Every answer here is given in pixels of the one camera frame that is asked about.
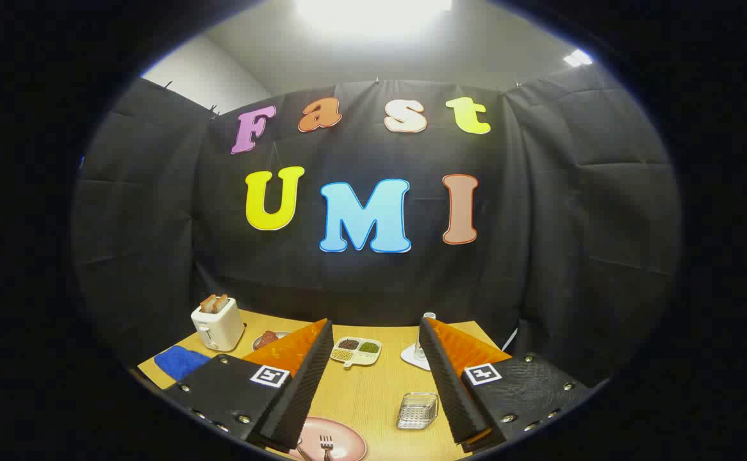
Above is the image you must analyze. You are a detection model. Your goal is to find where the white drink bottle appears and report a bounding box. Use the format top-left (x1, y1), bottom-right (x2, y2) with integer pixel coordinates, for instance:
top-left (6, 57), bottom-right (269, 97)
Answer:
top-left (415, 312), bottom-right (436, 359)

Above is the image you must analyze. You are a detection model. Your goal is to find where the white divided bean dish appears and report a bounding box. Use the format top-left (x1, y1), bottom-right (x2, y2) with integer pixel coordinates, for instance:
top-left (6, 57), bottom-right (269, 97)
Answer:
top-left (331, 337), bottom-right (382, 369)

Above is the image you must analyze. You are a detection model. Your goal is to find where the grey food plate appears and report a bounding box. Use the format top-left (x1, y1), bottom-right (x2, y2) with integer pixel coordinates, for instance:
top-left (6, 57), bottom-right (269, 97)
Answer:
top-left (252, 330), bottom-right (291, 352)

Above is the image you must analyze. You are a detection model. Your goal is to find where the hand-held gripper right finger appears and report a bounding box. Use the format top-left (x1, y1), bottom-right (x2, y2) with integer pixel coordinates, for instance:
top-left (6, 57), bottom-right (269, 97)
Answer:
top-left (419, 315), bottom-right (589, 454)

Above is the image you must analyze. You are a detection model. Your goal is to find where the metal wire basket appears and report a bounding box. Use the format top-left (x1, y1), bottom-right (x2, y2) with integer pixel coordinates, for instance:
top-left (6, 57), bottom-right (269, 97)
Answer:
top-left (397, 392), bottom-right (439, 430)

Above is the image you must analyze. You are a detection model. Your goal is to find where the pink round plate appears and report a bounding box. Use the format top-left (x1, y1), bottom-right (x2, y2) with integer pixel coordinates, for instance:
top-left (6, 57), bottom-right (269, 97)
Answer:
top-left (287, 417), bottom-right (368, 461)

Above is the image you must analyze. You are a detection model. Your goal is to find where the white toaster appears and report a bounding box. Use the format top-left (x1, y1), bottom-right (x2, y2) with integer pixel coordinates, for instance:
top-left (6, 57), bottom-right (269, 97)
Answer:
top-left (191, 298), bottom-right (246, 352)

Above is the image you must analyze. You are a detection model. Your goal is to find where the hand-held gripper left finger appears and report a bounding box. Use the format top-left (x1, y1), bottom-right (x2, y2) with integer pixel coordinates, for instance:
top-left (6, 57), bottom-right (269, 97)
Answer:
top-left (163, 318), bottom-right (334, 451)

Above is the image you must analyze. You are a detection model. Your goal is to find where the blue folded cloth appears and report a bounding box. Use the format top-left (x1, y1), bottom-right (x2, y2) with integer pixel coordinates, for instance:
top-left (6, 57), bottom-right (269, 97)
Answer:
top-left (154, 346), bottom-right (211, 382)

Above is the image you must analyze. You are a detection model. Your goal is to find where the white square coaster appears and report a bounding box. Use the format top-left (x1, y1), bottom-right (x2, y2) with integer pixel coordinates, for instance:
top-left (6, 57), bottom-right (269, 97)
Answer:
top-left (401, 344), bottom-right (432, 371)

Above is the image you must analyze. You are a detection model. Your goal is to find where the large ceiling light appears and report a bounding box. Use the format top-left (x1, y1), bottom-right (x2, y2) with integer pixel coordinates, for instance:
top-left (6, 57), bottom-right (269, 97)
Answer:
top-left (295, 0), bottom-right (454, 33)

